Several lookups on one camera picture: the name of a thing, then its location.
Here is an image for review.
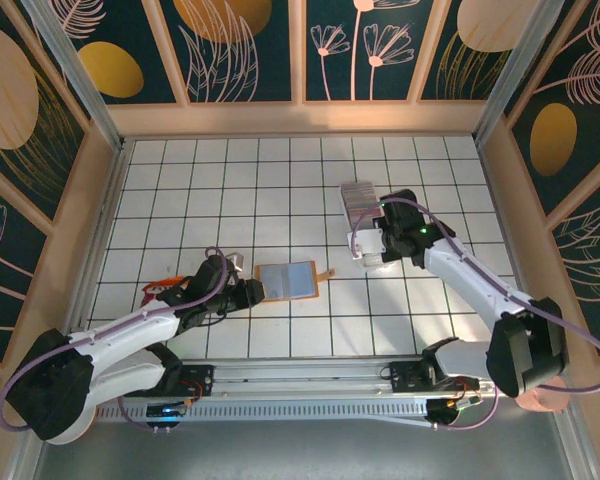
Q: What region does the row of credit cards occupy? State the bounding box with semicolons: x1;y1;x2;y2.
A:
340;182;381;226

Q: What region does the aluminium frame post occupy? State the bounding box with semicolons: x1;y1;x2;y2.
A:
472;0;566;146
22;0;127;151

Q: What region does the aluminium mounting rail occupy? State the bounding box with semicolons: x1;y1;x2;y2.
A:
29;354;571;401

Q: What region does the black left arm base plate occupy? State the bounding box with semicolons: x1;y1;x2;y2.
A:
123;363;215;398

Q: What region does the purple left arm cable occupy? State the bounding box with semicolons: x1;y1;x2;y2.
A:
0;244;234;434

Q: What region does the pink plastic cup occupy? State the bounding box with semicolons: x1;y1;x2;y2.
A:
513;379;569;414

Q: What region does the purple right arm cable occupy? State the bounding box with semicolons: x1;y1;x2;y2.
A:
347;197;600;432

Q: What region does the aluminium side rail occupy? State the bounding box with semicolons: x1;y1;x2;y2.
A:
54;139;131;361

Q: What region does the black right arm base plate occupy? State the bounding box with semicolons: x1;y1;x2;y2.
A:
389;360;480;396

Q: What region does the colourful snack bag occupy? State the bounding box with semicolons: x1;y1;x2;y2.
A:
140;276;189;307

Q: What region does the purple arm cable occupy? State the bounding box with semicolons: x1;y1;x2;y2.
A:
347;197;600;432
0;244;234;434

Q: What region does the small black control board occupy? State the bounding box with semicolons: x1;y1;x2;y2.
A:
426;394;483;429
146;402;187;419

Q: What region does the grey sheet metal panel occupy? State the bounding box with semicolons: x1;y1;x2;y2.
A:
29;418;574;480

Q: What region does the grey slotted cable duct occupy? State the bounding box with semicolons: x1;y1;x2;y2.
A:
94;398;431;427

